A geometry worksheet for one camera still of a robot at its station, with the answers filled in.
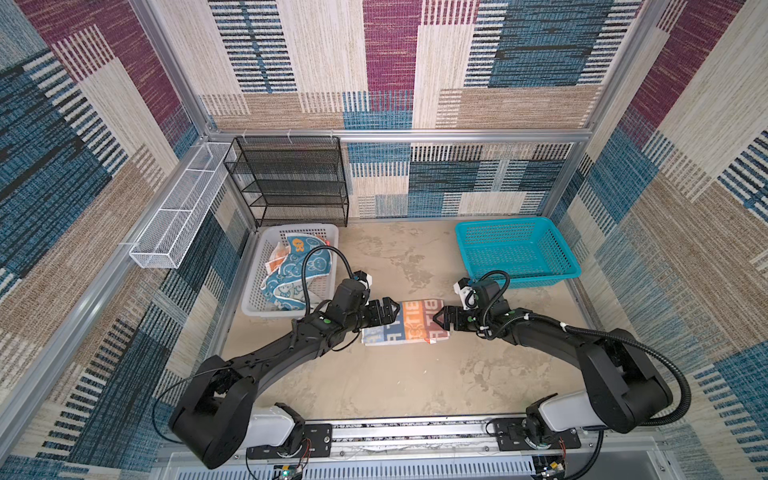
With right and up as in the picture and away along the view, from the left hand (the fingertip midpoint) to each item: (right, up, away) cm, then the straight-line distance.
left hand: (390, 306), depth 84 cm
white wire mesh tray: (-66, +17, +5) cm, 69 cm away
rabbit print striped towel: (+8, -7, +8) cm, 13 cm away
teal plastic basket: (+51, +15, +28) cm, 60 cm away
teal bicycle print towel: (-33, +3, +13) cm, 36 cm away
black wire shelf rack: (-35, +40, +25) cm, 59 cm away
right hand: (+17, -6, +6) cm, 19 cm away
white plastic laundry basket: (-41, 0, +8) cm, 42 cm away
